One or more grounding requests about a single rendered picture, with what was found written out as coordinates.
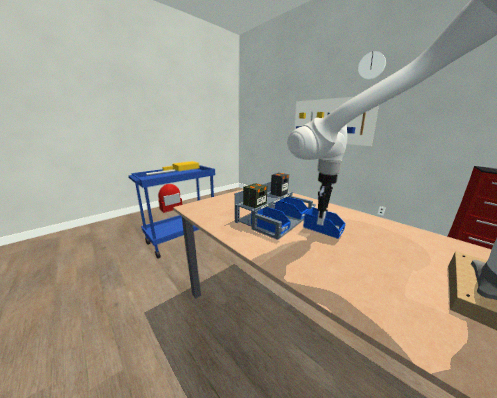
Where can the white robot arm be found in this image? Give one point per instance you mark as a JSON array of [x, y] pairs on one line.
[[473, 26]]

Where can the black case with orange latches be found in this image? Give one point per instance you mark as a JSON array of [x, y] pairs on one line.
[[279, 184]]

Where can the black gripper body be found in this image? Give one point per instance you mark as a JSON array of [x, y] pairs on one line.
[[327, 181]]

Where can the blue bin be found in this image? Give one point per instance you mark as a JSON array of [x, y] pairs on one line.
[[274, 214], [288, 207], [328, 228]]

